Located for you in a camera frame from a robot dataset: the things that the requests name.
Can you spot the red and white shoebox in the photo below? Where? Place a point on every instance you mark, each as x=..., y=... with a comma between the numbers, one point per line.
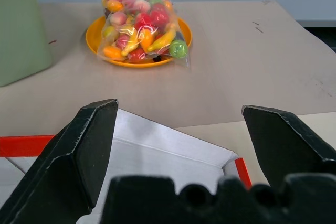
x=157, y=150

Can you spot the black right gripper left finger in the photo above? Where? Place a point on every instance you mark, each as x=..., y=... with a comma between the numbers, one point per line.
x=65, y=161

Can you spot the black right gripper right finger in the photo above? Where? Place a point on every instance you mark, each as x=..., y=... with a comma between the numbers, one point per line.
x=286, y=145

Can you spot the yellow round plate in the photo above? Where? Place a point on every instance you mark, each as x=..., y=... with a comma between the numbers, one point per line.
x=93, y=37

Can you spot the pale green plastic container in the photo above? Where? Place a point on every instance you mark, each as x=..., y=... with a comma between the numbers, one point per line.
x=18, y=30

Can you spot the clear bag of toy fruits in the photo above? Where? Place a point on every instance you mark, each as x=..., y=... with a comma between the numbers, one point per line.
x=141, y=27

